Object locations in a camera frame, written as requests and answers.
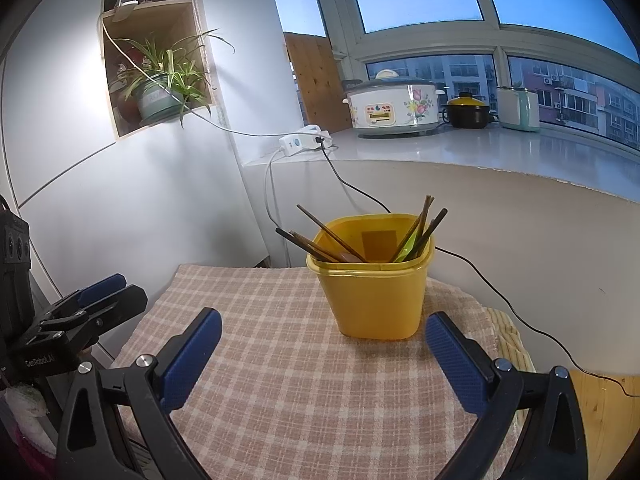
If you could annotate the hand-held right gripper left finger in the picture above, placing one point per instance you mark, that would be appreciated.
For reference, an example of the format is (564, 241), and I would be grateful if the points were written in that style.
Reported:
(192, 357)

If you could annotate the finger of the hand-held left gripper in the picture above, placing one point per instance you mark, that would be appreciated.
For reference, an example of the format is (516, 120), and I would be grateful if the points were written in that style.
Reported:
(102, 284)
(120, 302)

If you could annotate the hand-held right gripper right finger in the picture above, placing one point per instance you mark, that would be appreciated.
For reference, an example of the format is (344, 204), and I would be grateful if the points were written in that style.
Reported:
(452, 360)

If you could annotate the yellow plastic container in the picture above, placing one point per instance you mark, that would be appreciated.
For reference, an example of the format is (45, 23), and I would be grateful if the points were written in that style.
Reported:
(375, 305)

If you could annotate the green plastic spoon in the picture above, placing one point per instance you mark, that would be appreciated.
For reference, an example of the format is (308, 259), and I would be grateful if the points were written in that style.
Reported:
(407, 249)

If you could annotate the person's left hand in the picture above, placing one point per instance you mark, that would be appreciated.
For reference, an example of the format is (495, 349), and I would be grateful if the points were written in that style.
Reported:
(30, 415)

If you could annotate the yellow striped cushion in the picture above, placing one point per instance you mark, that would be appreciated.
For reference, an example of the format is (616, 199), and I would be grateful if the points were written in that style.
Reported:
(510, 340)

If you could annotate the pink checked cloth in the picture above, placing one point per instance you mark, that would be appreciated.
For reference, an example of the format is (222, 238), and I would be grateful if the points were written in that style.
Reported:
(300, 375)

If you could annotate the dark red pot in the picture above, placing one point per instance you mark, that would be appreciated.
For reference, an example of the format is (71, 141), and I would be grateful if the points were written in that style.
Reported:
(127, 105)

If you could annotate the green plant pot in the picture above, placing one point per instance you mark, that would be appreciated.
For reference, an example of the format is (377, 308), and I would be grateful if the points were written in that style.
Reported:
(155, 100)

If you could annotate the white windowsill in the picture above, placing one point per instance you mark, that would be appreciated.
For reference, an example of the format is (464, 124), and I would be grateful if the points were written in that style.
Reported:
(500, 150)

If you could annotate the spider plant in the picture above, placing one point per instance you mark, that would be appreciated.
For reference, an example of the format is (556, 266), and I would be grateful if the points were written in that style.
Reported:
(170, 72)

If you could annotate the white power strip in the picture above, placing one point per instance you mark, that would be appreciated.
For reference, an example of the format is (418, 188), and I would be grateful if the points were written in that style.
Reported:
(292, 142)

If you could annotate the black pot yellow lid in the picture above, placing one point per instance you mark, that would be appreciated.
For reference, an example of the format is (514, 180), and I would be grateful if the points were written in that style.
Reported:
(467, 115)

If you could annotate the white charger plug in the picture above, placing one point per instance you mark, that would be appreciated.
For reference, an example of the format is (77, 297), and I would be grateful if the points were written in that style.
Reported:
(320, 136)

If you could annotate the floral slow cooker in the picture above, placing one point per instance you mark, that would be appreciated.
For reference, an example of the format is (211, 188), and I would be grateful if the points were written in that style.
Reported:
(390, 110)

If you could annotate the white green toaster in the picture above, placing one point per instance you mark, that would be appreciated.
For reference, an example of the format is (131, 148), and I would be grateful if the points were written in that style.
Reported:
(517, 110)

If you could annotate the wooden board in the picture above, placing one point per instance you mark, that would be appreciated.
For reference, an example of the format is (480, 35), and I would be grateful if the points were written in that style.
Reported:
(315, 85)

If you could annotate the wooden wall niche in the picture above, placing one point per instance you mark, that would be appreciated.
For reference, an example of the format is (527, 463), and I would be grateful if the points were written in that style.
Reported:
(195, 35)

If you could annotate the white window frame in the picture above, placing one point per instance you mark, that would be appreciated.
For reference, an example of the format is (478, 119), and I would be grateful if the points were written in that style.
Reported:
(425, 37)

